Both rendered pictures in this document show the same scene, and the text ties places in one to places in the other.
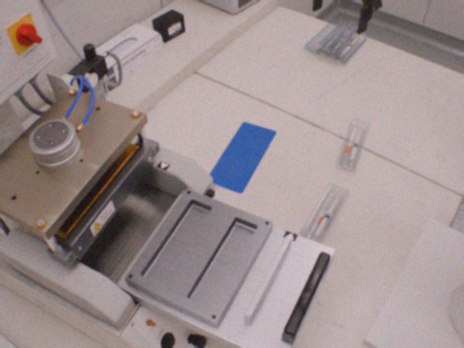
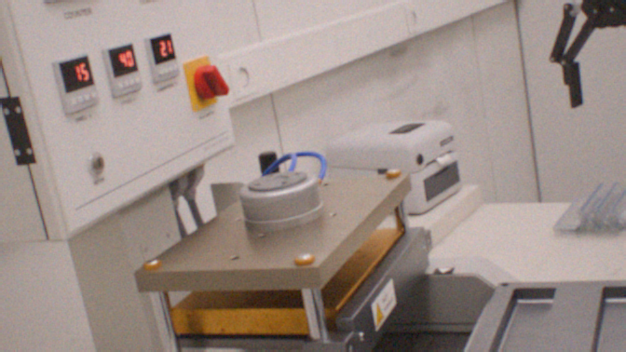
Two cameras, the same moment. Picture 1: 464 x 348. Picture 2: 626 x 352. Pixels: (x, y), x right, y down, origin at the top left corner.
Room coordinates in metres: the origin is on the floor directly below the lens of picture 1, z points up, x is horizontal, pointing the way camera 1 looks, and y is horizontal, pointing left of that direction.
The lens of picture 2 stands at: (-0.31, 0.30, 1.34)
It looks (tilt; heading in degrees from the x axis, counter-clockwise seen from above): 14 degrees down; 358
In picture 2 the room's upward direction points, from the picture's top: 11 degrees counter-clockwise
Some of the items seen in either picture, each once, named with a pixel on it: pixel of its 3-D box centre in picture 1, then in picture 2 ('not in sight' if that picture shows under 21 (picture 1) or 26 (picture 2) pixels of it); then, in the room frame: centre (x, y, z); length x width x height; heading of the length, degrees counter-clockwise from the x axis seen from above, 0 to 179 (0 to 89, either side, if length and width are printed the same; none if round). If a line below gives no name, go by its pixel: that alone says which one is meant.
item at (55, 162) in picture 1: (56, 147); (269, 236); (0.54, 0.32, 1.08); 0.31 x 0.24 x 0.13; 153
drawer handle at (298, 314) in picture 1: (307, 296); not in sight; (0.30, -0.09, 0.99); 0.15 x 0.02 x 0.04; 153
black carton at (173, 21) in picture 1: (168, 26); not in sight; (1.31, 0.23, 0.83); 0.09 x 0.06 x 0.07; 136
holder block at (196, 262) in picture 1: (200, 253); (571, 336); (0.39, 0.07, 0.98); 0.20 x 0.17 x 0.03; 153
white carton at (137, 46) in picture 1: (123, 55); not in sight; (1.16, 0.36, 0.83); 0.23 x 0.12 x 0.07; 142
